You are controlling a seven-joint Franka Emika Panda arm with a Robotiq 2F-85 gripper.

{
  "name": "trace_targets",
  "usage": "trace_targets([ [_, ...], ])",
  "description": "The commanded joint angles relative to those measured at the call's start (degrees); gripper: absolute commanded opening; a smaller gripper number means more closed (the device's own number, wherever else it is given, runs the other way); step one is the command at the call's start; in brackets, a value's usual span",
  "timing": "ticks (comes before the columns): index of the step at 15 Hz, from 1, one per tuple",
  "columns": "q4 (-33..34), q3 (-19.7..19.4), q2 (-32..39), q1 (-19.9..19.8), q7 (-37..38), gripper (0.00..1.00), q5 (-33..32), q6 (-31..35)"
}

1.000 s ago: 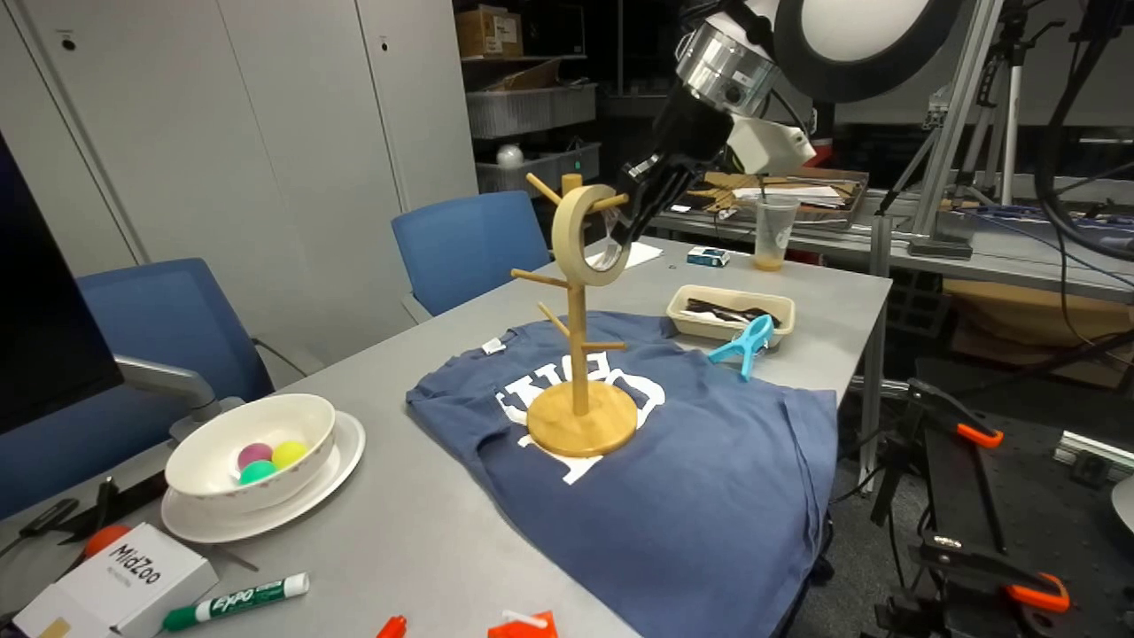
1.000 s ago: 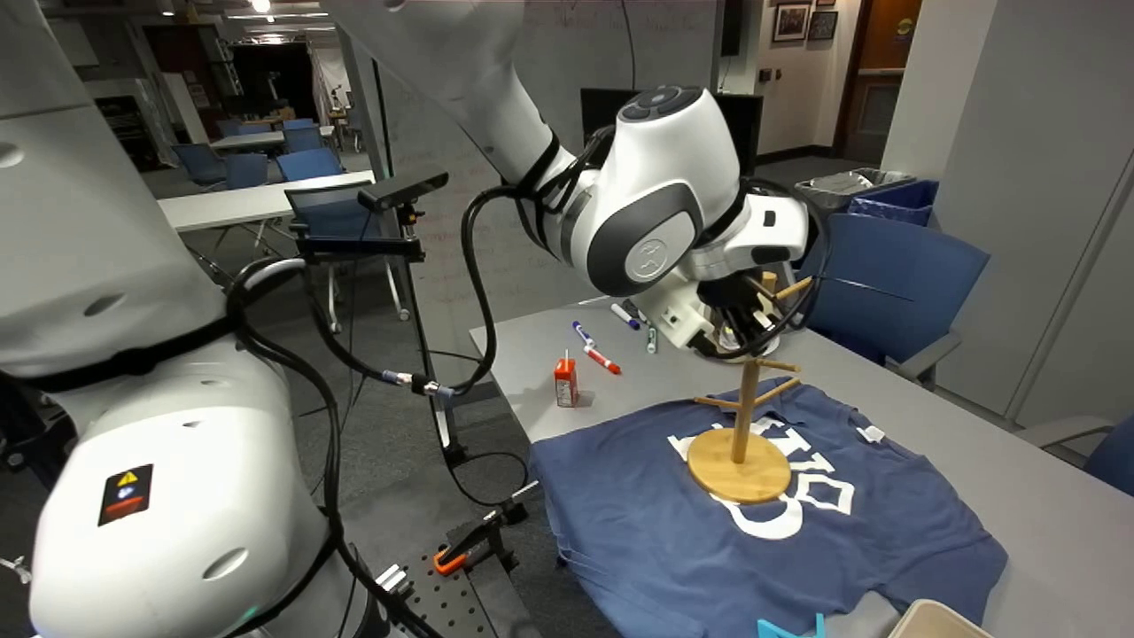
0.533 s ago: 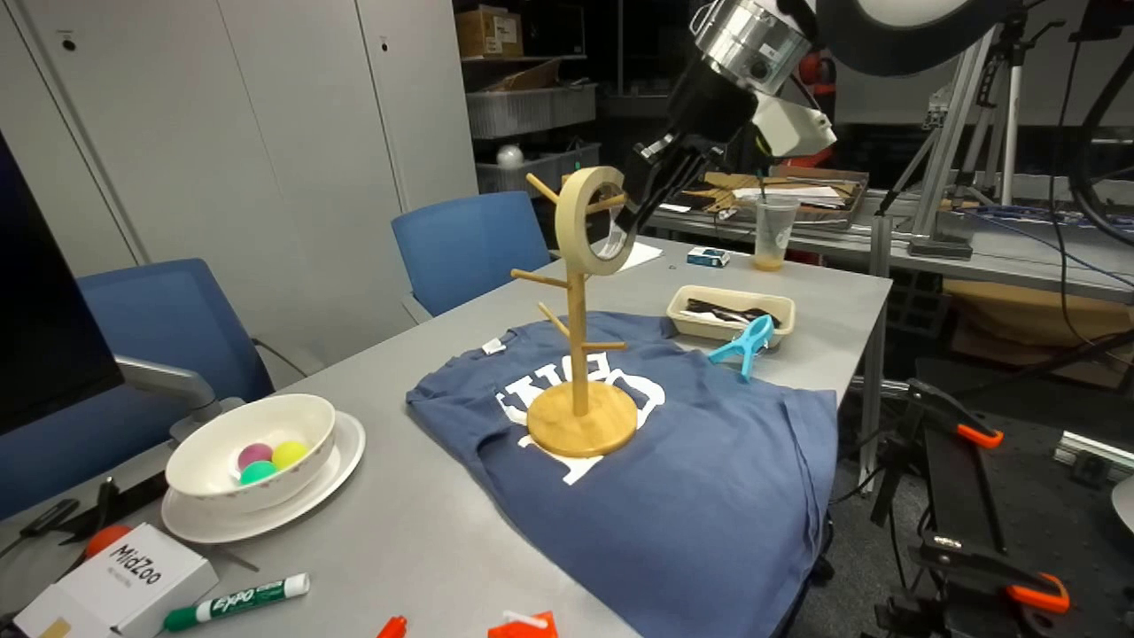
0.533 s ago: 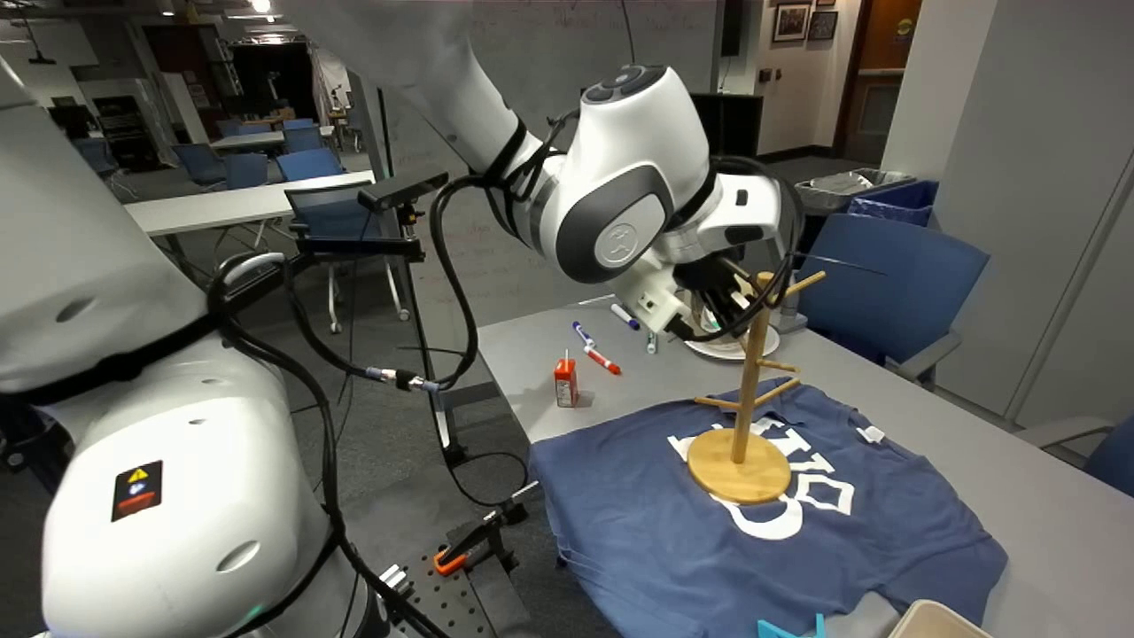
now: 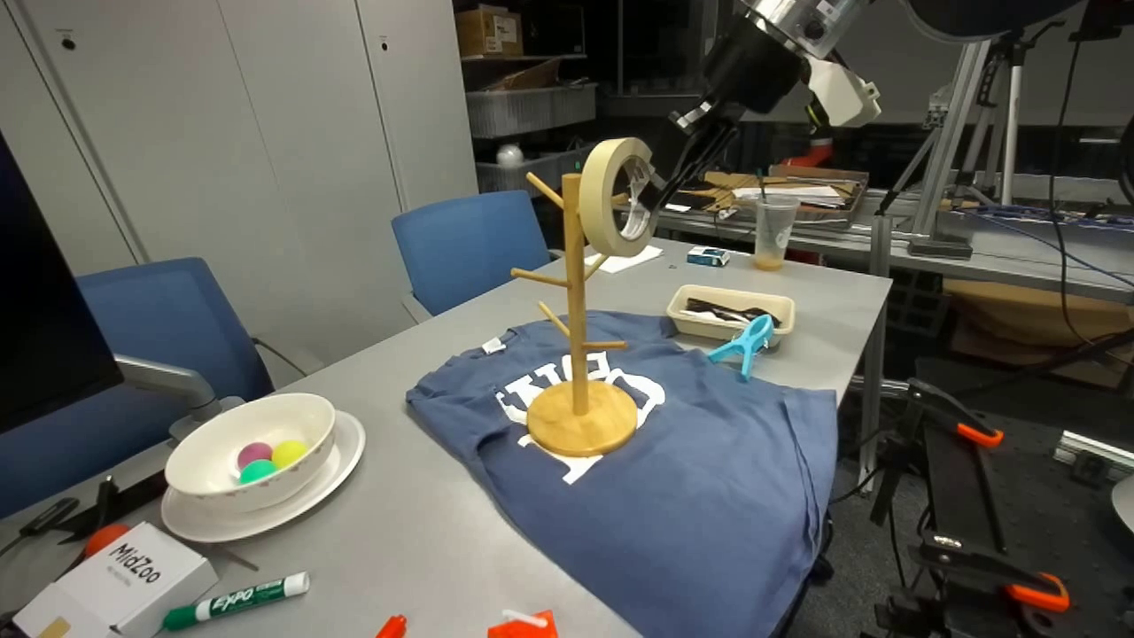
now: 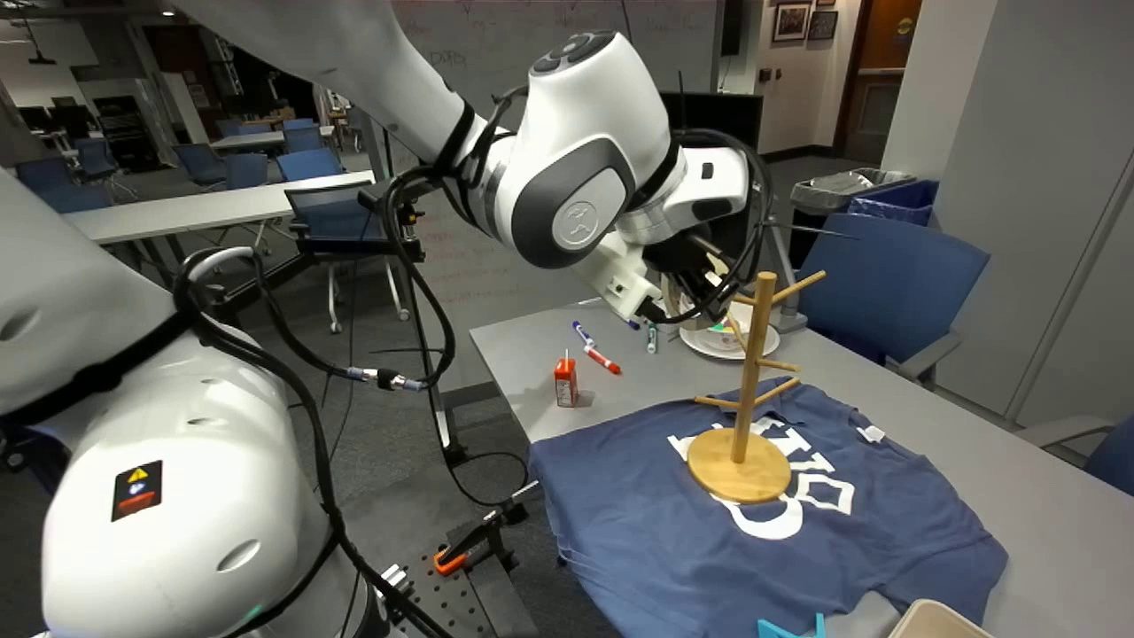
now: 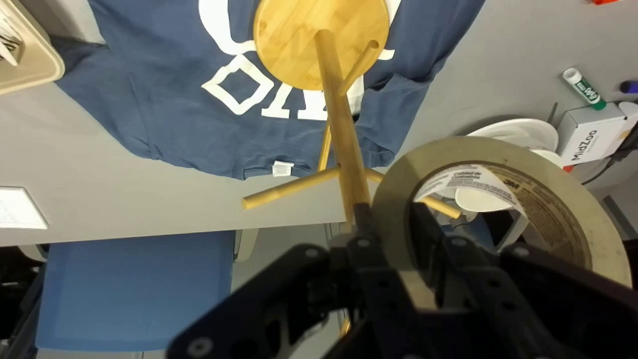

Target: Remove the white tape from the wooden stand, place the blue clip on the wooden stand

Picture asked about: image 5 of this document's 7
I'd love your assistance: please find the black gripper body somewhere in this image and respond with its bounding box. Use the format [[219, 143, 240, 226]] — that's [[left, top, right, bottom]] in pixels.
[[701, 24, 820, 122]]

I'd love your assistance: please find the white tape roll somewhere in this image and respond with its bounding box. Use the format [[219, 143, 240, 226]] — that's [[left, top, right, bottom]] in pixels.
[[578, 135, 666, 258]]

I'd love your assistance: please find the blue plastic clip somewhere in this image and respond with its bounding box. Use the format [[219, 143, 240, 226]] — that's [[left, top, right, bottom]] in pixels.
[[701, 312, 780, 384]]

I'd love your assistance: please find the wooden peg stand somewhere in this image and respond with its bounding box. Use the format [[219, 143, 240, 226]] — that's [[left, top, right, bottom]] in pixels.
[[508, 169, 640, 460]]

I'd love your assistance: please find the white paper sheet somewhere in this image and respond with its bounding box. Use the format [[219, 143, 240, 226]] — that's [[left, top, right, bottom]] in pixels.
[[590, 237, 666, 277]]

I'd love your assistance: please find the grey storage bin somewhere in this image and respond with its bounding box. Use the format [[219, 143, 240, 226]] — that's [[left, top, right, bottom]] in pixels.
[[476, 139, 604, 195], [466, 81, 600, 143]]

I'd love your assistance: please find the clear plastic cup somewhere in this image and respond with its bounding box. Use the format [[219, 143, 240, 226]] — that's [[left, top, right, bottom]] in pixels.
[[750, 193, 803, 274]]

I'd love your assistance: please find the beige cutlery tray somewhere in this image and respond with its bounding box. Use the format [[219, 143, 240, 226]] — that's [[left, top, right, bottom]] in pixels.
[[663, 280, 801, 349]]

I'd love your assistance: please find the wooden tray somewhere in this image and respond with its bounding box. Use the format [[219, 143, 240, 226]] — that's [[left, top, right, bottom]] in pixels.
[[704, 165, 877, 231]]

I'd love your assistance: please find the blue office chair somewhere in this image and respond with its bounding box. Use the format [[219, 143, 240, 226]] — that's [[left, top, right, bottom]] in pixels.
[[391, 188, 553, 321], [0, 254, 277, 525]]

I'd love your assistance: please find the brown cardboard box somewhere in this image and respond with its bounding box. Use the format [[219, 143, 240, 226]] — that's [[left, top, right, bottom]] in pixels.
[[457, 5, 529, 61]]

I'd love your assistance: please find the blue printed t-shirt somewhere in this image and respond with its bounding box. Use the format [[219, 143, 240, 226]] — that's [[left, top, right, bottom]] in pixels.
[[405, 309, 842, 638]]

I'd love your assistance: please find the grey work table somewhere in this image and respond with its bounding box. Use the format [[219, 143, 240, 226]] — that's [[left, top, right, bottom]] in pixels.
[[651, 174, 1134, 297]]

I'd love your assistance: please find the brown cardboard sheet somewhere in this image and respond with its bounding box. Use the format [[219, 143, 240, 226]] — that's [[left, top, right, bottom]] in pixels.
[[944, 277, 1134, 393]]

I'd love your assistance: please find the grey metal cabinet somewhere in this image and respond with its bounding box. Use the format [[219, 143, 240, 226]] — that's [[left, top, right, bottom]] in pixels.
[[0, 0, 482, 384]]

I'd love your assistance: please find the white plate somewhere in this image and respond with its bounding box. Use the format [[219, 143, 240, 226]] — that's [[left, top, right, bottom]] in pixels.
[[157, 407, 368, 547]]

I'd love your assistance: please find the small orange object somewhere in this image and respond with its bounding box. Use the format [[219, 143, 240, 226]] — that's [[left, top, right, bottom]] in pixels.
[[487, 605, 559, 638]]

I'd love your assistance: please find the green ball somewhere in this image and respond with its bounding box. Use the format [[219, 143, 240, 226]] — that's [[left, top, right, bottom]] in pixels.
[[236, 459, 284, 491]]

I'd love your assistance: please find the white bowl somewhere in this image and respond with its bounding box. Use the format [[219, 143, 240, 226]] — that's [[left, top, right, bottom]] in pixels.
[[164, 389, 343, 513]]

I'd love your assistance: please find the green marker pen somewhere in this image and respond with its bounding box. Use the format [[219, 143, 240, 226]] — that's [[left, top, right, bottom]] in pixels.
[[160, 572, 313, 636]]

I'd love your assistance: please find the black hand tool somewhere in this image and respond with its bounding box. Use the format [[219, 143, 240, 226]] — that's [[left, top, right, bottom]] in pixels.
[[0, 467, 170, 551]]

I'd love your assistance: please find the black monitor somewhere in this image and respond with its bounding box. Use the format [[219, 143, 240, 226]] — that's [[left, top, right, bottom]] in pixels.
[[0, 127, 127, 440]]

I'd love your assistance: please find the white cardboard box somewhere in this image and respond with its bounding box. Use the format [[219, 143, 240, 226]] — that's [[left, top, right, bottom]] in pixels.
[[12, 523, 223, 638]]

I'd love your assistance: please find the aluminium frame post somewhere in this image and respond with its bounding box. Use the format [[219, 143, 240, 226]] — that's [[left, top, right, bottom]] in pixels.
[[903, 29, 1026, 263]]

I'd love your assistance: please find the orange-handled black clamp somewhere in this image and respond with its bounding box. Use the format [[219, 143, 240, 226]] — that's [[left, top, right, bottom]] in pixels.
[[903, 375, 1010, 459], [920, 532, 1078, 619]]

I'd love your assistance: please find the orange-handled tool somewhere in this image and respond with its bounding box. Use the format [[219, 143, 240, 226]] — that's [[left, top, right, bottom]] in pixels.
[[78, 523, 136, 562]]

